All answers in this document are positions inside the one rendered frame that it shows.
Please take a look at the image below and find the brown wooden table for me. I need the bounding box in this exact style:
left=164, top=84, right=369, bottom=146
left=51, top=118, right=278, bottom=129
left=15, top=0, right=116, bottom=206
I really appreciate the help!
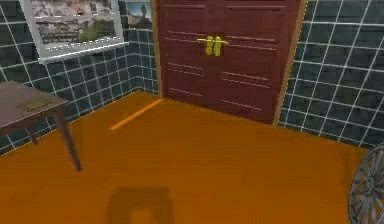
left=0, top=79, right=83, bottom=173

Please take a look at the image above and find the yellow door handle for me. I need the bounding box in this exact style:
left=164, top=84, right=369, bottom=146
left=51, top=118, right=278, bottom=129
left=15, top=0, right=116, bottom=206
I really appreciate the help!
left=213, top=35, right=230, bottom=57
left=196, top=35, right=215, bottom=56

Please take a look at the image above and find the small framed wall picture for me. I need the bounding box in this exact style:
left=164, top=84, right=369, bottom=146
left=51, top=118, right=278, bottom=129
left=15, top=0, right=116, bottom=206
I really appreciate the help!
left=125, top=0, right=153, bottom=30

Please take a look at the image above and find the grey spoked wheel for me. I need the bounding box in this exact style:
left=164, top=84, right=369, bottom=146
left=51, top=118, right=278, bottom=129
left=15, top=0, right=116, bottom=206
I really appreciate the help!
left=348, top=143, right=384, bottom=224

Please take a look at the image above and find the green and silver circuit board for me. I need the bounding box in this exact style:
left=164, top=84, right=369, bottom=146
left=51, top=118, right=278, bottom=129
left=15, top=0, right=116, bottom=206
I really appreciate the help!
left=17, top=99, right=55, bottom=112

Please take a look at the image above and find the white framed window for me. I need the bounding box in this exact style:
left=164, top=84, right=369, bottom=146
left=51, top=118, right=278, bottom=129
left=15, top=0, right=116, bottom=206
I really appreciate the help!
left=18, top=0, right=130, bottom=65

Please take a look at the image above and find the dark red room door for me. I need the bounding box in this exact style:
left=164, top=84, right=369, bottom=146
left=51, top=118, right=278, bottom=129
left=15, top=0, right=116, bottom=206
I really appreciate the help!
left=150, top=0, right=308, bottom=127

